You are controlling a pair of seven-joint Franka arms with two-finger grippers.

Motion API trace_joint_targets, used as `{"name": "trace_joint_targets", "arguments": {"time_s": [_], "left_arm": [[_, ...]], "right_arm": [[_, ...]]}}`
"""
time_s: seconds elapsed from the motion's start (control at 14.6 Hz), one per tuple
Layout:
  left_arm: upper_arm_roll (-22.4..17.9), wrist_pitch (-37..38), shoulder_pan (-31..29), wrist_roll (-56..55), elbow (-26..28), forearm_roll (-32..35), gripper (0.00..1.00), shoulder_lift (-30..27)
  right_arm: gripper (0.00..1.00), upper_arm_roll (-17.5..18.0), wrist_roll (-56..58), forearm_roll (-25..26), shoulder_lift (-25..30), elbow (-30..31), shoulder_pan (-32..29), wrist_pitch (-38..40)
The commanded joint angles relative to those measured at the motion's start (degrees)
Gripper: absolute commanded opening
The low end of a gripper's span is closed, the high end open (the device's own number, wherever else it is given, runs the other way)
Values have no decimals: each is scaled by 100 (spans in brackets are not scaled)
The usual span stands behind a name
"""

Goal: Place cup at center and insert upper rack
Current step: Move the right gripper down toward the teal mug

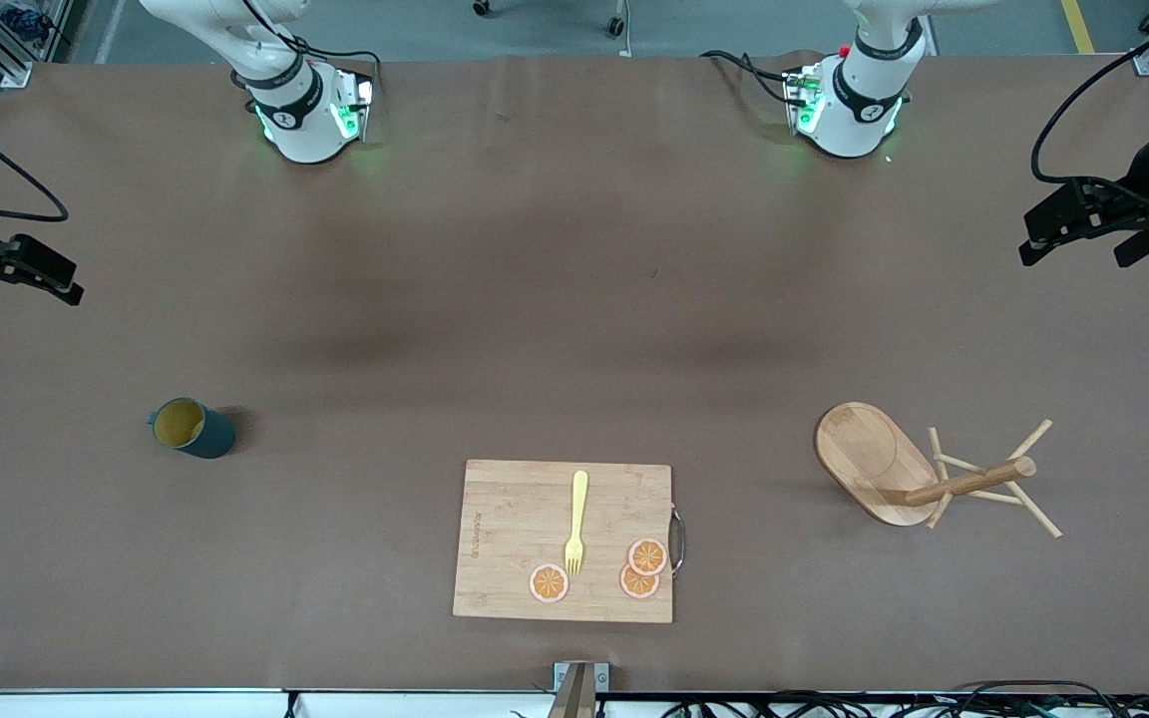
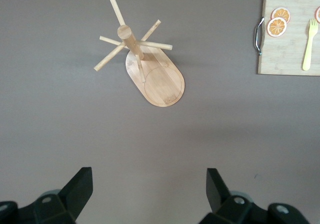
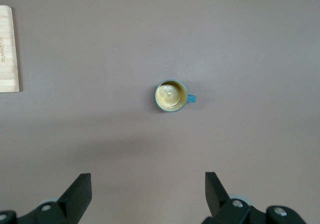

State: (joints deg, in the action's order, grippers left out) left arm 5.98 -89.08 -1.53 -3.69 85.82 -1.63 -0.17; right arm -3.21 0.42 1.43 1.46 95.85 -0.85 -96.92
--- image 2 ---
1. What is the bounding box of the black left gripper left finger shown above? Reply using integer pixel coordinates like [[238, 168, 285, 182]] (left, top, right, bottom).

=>
[[0, 167, 93, 224]]

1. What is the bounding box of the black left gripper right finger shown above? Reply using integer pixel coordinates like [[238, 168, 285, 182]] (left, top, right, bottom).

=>
[[197, 168, 311, 224]]

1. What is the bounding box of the yellow plastic fork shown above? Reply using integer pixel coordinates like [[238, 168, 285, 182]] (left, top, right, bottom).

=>
[[301, 18, 319, 71]]

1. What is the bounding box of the bamboo cutting board, metal handle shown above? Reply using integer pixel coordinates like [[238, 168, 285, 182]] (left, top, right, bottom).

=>
[[254, 0, 320, 76]]

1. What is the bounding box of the wooden mug tree rack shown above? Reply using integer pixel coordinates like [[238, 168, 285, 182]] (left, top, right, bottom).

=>
[[93, 0, 186, 108]]

